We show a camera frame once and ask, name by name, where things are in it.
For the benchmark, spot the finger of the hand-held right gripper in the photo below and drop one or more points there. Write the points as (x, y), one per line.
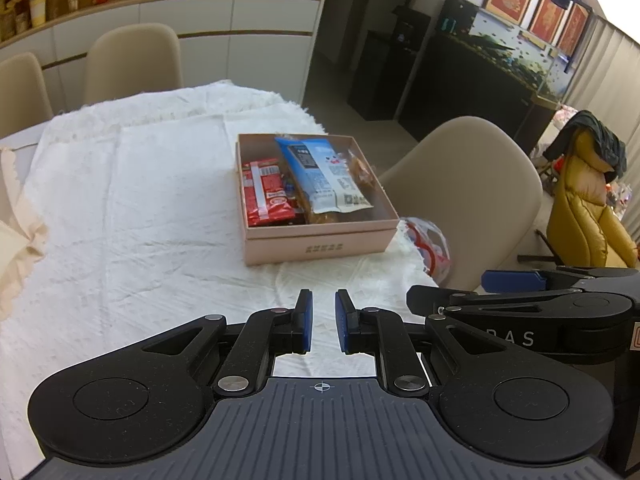
(510, 281)
(430, 300)

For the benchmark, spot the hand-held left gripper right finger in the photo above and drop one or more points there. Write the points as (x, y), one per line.
(342, 322)

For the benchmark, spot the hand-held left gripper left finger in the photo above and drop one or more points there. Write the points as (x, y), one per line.
(306, 322)

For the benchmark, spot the pink cardboard box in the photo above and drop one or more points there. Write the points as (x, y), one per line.
(320, 245)

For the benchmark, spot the clear bread bun packet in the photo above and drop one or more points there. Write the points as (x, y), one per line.
(325, 217)

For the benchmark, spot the red snack packet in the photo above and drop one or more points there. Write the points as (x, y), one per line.
(265, 192)

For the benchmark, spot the round orange bread packet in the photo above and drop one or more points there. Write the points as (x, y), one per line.
(362, 170)

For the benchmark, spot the blue white snack packet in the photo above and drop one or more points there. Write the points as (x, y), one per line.
(320, 175)

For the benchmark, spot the red white plastic bag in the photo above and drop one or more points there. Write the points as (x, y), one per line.
(430, 247)

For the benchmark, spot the beige chair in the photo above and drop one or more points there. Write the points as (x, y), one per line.
(475, 185)
(132, 62)
(22, 95)

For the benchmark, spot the yellow padded jacket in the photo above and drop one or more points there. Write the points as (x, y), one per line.
(585, 210)

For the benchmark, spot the dark grey garment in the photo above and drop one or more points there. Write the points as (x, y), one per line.
(597, 140)

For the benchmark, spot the white tablecloth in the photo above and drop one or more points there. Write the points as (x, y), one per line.
(150, 210)

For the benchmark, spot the black aquarium stand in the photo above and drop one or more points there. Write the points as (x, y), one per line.
(465, 90)

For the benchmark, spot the glass aquarium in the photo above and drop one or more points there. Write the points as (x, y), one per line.
(520, 50)

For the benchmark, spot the black water dispenser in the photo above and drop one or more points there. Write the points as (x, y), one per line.
(387, 67)

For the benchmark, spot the beige cloth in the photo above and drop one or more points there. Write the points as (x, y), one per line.
(17, 240)

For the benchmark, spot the white wooden sideboard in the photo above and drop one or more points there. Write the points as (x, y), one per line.
(200, 20)

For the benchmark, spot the yellow cup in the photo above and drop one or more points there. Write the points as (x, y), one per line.
(37, 9)

